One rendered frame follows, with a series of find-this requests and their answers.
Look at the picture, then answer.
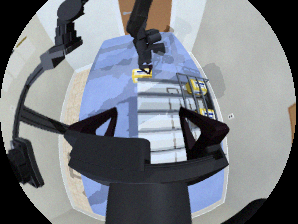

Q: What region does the dark grey long flat panel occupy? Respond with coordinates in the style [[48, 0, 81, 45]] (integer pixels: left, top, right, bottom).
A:
[[204, 93, 213, 109]]

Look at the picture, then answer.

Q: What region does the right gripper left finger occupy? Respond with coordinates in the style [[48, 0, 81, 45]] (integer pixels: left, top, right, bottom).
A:
[[68, 107, 118, 137]]

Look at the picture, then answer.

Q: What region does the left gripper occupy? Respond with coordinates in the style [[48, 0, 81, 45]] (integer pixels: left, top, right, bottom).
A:
[[136, 47, 153, 75]]

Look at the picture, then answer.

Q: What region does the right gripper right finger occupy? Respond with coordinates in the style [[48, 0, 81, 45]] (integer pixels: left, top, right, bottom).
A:
[[178, 107, 230, 160]]

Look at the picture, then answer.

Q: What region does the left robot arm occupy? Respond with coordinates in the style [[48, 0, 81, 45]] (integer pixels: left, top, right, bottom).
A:
[[49, 0, 165, 60]]

